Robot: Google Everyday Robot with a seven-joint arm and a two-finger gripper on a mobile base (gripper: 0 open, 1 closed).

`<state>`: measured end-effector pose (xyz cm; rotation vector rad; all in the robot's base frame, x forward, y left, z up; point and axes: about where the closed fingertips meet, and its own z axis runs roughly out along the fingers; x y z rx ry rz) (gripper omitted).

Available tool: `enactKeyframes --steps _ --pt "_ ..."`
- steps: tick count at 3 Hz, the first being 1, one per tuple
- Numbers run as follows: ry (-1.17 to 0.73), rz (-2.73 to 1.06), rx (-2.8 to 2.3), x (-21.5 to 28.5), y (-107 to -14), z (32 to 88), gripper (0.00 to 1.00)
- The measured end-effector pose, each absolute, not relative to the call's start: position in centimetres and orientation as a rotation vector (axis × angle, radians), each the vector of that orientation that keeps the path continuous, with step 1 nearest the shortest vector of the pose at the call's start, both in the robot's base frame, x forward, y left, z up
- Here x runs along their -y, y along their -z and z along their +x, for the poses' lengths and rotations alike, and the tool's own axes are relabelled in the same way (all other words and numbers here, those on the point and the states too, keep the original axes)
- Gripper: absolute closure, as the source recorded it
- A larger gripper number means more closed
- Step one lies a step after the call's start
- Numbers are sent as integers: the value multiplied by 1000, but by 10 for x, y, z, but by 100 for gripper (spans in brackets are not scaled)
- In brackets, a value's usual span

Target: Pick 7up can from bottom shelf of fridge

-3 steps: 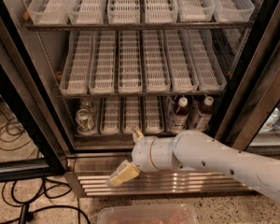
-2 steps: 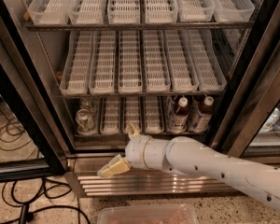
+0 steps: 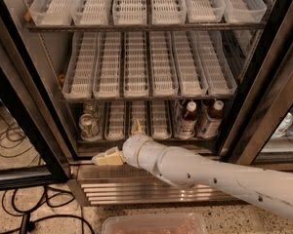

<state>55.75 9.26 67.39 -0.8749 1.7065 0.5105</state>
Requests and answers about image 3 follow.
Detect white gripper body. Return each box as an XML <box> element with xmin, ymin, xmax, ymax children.
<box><xmin>92</xmin><ymin>146</ymin><xmax>125</xmax><ymax>166</ymax></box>

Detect green 7up can front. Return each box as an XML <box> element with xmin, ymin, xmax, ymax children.
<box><xmin>78</xmin><ymin>113</ymin><xmax>100</xmax><ymax>141</ymax></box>

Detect green 7up can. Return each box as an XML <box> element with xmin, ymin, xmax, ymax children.
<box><xmin>83</xmin><ymin>101</ymin><xmax>101</xmax><ymax>120</ymax></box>
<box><xmin>78</xmin><ymin>113</ymin><xmax>100</xmax><ymax>141</ymax></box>

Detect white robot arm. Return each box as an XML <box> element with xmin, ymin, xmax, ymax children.
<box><xmin>92</xmin><ymin>130</ymin><xmax>293</xmax><ymax>220</ymax></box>

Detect bottom shelf tray three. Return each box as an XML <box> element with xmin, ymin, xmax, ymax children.
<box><xmin>128</xmin><ymin>101</ymin><xmax>148</xmax><ymax>136</ymax></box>

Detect shelf tray three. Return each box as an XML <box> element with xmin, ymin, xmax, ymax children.
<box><xmin>128</xmin><ymin>101</ymin><xmax>148</xmax><ymax>136</ymax></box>
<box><xmin>123</xmin><ymin>32</ymin><xmax>148</xmax><ymax>98</ymax></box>
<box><xmin>112</xmin><ymin>0</ymin><xmax>147</xmax><ymax>25</ymax></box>

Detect bottom shelf tray four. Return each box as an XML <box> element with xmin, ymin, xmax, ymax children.
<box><xmin>150</xmin><ymin>100</ymin><xmax>172</xmax><ymax>139</ymax></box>

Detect shelf tray four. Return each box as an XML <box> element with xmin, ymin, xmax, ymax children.
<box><xmin>150</xmin><ymin>100</ymin><xmax>172</xmax><ymax>139</ymax></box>
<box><xmin>150</xmin><ymin>0</ymin><xmax>187</xmax><ymax>25</ymax></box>
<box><xmin>148</xmin><ymin>31</ymin><xmax>179</xmax><ymax>97</ymax></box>

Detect bottom shelf tray two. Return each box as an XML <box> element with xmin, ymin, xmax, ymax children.
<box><xmin>105</xmin><ymin>101</ymin><xmax>125</xmax><ymax>140</ymax></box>

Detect shelf tray two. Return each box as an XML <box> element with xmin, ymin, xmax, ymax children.
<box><xmin>71</xmin><ymin>0</ymin><xmax>112</xmax><ymax>26</ymax></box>
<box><xmin>93</xmin><ymin>32</ymin><xmax>122</xmax><ymax>98</ymax></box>
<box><xmin>105</xmin><ymin>101</ymin><xmax>125</xmax><ymax>140</ymax></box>

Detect green 7up can rear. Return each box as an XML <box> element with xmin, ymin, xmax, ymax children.
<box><xmin>83</xmin><ymin>101</ymin><xmax>101</xmax><ymax>120</ymax></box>

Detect middle shelf tray four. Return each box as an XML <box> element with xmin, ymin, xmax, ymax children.
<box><xmin>148</xmin><ymin>31</ymin><xmax>179</xmax><ymax>97</ymax></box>

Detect middle shelf tray three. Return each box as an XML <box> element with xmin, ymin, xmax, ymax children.
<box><xmin>123</xmin><ymin>32</ymin><xmax>148</xmax><ymax>98</ymax></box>

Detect middle shelf tray five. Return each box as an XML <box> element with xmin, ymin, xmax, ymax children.
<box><xmin>172</xmin><ymin>31</ymin><xmax>207</xmax><ymax>97</ymax></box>

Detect shelf tray five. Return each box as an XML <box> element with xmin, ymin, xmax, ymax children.
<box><xmin>172</xmin><ymin>31</ymin><xmax>207</xmax><ymax>97</ymax></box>
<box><xmin>185</xmin><ymin>0</ymin><xmax>226</xmax><ymax>23</ymax></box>

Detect stainless steel fridge cabinet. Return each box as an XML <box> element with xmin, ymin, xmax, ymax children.
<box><xmin>0</xmin><ymin>0</ymin><xmax>293</xmax><ymax>207</ymax></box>

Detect middle shelf tray one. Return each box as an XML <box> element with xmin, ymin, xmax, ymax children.
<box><xmin>63</xmin><ymin>32</ymin><xmax>98</xmax><ymax>99</ymax></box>

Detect shelf tray one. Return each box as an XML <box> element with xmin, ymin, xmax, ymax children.
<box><xmin>29</xmin><ymin>0</ymin><xmax>74</xmax><ymax>26</ymax></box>
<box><xmin>63</xmin><ymin>32</ymin><xmax>98</xmax><ymax>99</ymax></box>

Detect middle shelf tray two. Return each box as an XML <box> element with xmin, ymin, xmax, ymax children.
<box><xmin>93</xmin><ymin>32</ymin><xmax>122</xmax><ymax>98</ymax></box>

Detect open left fridge door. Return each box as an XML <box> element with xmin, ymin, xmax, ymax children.
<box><xmin>0</xmin><ymin>22</ymin><xmax>71</xmax><ymax>192</ymax></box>

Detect middle shelf tray six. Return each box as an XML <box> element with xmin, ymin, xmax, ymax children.
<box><xmin>196</xmin><ymin>31</ymin><xmax>237</xmax><ymax>96</ymax></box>

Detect shelf tray six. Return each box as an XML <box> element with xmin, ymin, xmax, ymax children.
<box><xmin>196</xmin><ymin>31</ymin><xmax>237</xmax><ymax>96</ymax></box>
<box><xmin>223</xmin><ymin>0</ymin><xmax>267</xmax><ymax>23</ymax></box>

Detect top shelf tray three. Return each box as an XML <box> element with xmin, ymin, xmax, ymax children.
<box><xmin>112</xmin><ymin>0</ymin><xmax>147</xmax><ymax>25</ymax></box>

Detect top shelf tray four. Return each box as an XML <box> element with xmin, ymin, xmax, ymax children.
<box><xmin>150</xmin><ymin>0</ymin><xmax>187</xmax><ymax>25</ymax></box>

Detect right glass fridge door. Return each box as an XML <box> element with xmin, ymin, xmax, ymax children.
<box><xmin>216</xmin><ymin>0</ymin><xmax>293</xmax><ymax>171</ymax></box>

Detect top shelf tray two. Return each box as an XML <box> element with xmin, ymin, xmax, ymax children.
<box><xmin>71</xmin><ymin>0</ymin><xmax>112</xmax><ymax>26</ymax></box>

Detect top shelf tray five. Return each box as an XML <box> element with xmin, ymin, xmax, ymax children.
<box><xmin>185</xmin><ymin>0</ymin><xmax>226</xmax><ymax>23</ymax></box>

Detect top shelf tray one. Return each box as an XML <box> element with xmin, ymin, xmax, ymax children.
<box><xmin>29</xmin><ymin>0</ymin><xmax>74</xmax><ymax>26</ymax></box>

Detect white can behind glass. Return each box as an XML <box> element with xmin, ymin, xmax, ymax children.
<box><xmin>272</xmin><ymin>113</ymin><xmax>293</xmax><ymax>138</ymax></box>

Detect top shelf tray six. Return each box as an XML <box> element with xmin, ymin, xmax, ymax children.
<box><xmin>223</xmin><ymin>0</ymin><xmax>267</xmax><ymax>23</ymax></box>

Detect left tea bottle white cap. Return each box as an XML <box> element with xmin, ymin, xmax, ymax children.
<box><xmin>176</xmin><ymin>101</ymin><xmax>197</xmax><ymax>139</ymax></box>

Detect tea bottle white cap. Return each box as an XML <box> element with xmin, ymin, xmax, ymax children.
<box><xmin>196</xmin><ymin>100</ymin><xmax>225</xmax><ymax>139</ymax></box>
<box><xmin>176</xmin><ymin>101</ymin><xmax>197</xmax><ymax>139</ymax></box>

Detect clear plastic bin on floor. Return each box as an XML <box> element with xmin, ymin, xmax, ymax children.
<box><xmin>101</xmin><ymin>213</ymin><xmax>208</xmax><ymax>234</ymax></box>

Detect right tea bottle white cap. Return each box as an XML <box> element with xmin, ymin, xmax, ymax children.
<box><xmin>196</xmin><ymin>100</ymin><xmax>225</xmax><ymax>139</ymax></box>

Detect black floor cables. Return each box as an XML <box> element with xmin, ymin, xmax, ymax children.
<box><xmin>0</xmin><ymin>114</ymin><xmax>96</xmax><ymax>234</ymax></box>

